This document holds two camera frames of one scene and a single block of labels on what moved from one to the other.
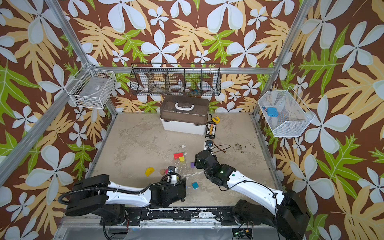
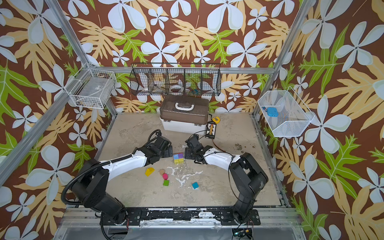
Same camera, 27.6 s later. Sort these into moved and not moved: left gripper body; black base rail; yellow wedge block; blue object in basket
Moved: left gripper body
Not moved: yellow wedge block; blue object in basket; black base rail
